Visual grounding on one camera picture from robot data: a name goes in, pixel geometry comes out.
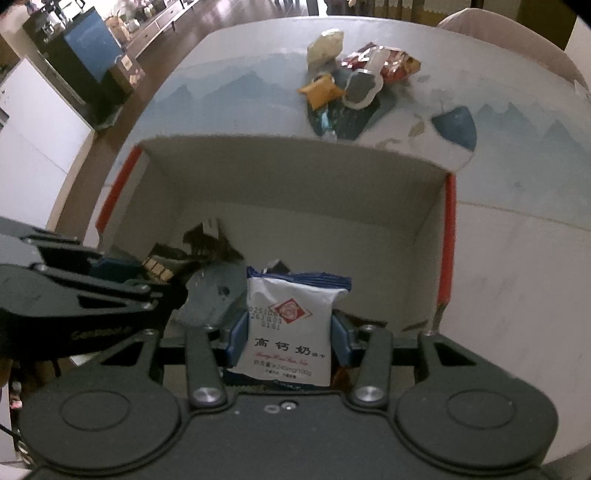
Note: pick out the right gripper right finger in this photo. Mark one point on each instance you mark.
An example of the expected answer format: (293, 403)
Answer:
(368, 349)

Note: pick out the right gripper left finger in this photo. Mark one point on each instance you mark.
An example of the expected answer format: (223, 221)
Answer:
(207, 351)

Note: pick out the white milk candy packet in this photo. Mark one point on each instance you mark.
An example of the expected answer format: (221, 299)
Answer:
(289, 338)

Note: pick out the yellow snack packet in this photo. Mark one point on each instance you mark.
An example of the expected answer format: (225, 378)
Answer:
(321, 91)

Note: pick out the red lion snack bag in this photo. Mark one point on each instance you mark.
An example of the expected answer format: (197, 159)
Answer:
(397, 64)

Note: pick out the beige snack pouch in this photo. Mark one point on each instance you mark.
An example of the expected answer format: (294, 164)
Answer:
(325, 48)

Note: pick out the silver foil snack bar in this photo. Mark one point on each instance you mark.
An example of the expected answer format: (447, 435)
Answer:
(166, 264)

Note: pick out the small dark brown snack packet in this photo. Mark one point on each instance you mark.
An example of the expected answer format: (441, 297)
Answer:
(208, 244)

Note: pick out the white cabinet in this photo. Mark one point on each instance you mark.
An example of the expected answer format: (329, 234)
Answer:
(44, 143)

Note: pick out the white cardboard box red trim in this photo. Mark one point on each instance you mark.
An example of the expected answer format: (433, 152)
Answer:
(385, 219)

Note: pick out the blue fronted dark cabinet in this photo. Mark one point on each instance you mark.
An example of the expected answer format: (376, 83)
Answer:
(81, 49)

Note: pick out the wooden TV cabinet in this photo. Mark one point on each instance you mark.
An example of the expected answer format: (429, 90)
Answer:
(153, 27)

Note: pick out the pink covered chair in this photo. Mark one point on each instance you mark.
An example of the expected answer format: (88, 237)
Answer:
(508, 34)

